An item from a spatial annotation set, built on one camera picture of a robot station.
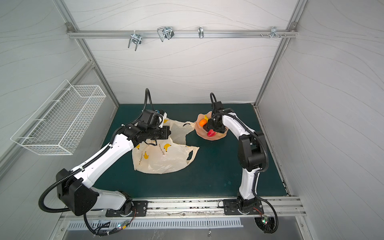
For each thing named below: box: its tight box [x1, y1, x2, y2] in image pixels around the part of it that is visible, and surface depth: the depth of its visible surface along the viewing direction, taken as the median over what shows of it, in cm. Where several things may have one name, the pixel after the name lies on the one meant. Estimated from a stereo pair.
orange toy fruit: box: [199, 118, 208, 127], surface depth 104 cm
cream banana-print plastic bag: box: [132, 119, 200, 174], surface depth 80 cm
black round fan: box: [254, 216, 276, 231], surface depth 73 cm
